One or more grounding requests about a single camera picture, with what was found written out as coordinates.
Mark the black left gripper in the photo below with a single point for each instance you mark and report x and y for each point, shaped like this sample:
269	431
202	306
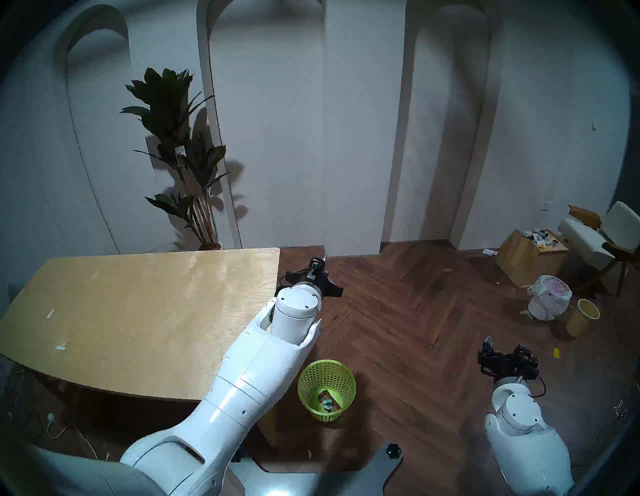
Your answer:
320	282

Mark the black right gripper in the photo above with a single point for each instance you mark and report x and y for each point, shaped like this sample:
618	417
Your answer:
510	367

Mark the light blue mask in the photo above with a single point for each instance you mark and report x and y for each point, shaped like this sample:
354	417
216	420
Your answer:
328	404

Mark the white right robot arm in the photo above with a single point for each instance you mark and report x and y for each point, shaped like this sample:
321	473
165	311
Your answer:
525	440

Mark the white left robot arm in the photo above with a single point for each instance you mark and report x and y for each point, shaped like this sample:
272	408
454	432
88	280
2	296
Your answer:
250	380

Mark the white bin with plastic bag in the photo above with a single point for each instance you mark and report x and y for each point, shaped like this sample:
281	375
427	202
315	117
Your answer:
549	297

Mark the green mesh trash basket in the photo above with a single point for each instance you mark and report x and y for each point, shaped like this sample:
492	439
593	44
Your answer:
307	375

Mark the trash pile in crate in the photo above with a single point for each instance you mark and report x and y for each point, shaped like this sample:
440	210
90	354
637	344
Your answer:
537	237

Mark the yellow paper bucket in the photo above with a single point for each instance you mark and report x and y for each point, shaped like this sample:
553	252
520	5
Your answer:
580	322

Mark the crumpled clear plastic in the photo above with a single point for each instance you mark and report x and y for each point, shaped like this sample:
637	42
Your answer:
620	412

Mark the white cushioned wooden armchair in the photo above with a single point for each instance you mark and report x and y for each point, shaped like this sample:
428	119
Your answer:
585	240

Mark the black base knob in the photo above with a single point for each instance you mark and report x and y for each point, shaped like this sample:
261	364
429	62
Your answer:
394	452

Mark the light wooden table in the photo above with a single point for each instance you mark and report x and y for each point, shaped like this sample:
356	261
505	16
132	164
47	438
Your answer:
125	300

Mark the tall potted green plant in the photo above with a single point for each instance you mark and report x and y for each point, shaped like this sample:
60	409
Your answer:
167	100

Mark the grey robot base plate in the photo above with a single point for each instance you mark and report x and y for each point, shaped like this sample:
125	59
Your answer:
310	482

